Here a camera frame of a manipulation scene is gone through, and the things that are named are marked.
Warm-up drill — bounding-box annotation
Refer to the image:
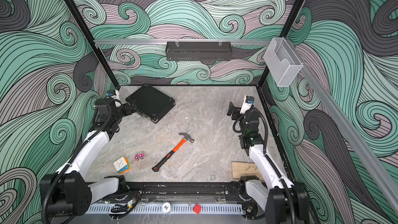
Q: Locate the wooden block with nails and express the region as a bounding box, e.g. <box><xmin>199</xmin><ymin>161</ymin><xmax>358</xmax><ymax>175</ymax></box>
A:
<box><xmin>232</xmin><ymin>161</ymin><xmax>263</xmax><ymax>180</ymax></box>

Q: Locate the claw hammer orange black handle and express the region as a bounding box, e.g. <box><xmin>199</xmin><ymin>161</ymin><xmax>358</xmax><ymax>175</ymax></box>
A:
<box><xmin>151</xmin><ymin>132</ymin><xmax>195</xmax><ymax>172</ymax></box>

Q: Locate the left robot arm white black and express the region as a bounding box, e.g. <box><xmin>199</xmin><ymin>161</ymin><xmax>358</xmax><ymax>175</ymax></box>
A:
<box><xmin>39</xmin><ymin>97</ymin><xmax>137</xmax><ymax>224</ymax></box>

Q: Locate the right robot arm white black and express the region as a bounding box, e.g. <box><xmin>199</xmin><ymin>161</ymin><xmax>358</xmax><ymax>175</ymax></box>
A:
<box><xmin>227</xmin><ymin>96</ymin><xmax>310</xmax><ymax>224</ymax></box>

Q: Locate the black hard case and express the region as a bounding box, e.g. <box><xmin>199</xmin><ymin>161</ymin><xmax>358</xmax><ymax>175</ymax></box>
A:
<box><xmin>125</xmin><ymin>85</ymin><xmax>175</xmax><ymax>123</ymax></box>

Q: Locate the pink toy car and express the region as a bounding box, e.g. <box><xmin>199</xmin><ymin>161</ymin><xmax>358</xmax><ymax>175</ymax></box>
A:
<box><xmin>135</xmin><ymin>151</ymin><xmax>145</xmax><ymax>161</ymax></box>

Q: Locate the rubiks cube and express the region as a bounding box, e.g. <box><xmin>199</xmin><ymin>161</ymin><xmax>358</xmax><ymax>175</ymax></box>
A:
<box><xmin>113</xmin><ymin>157</ymin><xmax>130</xmax><ymax>174</ymax></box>

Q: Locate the red cube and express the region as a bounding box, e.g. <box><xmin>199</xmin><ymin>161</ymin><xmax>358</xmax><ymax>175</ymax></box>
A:
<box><xmin>193</xmin><ymin>204</ymin><xmax>202</xmax><ymax>214</ymax></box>

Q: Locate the white round knob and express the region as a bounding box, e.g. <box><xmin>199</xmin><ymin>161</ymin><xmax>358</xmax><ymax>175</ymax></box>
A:
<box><xmin>162</xmin><ymin>202</ymin><xmax>172</xmax><ymax>214</ymax></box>

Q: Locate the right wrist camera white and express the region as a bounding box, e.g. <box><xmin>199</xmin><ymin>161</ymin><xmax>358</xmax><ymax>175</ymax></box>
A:
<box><xmin>240</xmin><ymin>95</ymin><xmax>255</xmax><ymax>114</ymax></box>

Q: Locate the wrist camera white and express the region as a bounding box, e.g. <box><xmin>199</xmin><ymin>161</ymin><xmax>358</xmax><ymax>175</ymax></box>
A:
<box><xmin>107</xmin><ymin>90</ymin><xmax>120</xmax><ymax>102</ymax></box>
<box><xmin>240</xmin><ymin>95</ymin><xmax>255</xmax><ymax>114</ymax></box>

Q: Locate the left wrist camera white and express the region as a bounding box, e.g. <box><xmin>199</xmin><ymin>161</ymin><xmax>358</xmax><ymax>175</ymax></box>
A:
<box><xmin>107</xmin><ymin>90</ymin><xmax>120</xmax><ymax>102</ymax></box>

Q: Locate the clear mesh wall holder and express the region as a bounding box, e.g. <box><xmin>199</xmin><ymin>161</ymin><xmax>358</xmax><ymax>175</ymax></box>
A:
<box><xmin>263</xmin><ymin>37</ymin><xmax>303</xmax><ymax>87</ymax></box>

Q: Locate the aluminium wall rail back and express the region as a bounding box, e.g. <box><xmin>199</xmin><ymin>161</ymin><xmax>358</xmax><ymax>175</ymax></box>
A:
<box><xmin>94</xmin><ymin>38</ymin><xmax>271</xmax><ymax>46</ymax></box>

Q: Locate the aluminium wall rail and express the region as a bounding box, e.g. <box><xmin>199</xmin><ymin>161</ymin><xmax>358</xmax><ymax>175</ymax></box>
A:
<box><xmin>94</xmin><ymin>38</ymin><xmax>271</xmax><ymax>46</ymax></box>
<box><xmin>289</xmin><ymin>40</ymin><xmax>398</xmax><ymax>215</ymax></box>

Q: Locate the black wall tray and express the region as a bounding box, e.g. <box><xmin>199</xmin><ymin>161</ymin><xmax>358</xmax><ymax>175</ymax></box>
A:
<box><xmin>165</xmin><ymin>41</ymin><xmax>233</xmax><ymax>62</ymax></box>

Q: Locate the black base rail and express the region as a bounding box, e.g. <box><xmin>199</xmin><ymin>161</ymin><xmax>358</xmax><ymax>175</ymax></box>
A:
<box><xmin>127</xmin><ymin>181</ymin><xmax>251</xmax><ymax>202</ymax></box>

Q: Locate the white slotted cable duct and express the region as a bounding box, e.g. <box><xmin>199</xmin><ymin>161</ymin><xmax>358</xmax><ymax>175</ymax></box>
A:
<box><xmin>85</xmin><ymin>203</ymin><xmax>244</xmax><ymax>215</ymax></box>

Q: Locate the aluminium wall rail right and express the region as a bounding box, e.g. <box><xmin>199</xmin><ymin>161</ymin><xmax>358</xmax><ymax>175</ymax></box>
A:
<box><xmin>289</xmin><ymin>40</ymin><xmax>398</xmax><ymax>215</ymax></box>

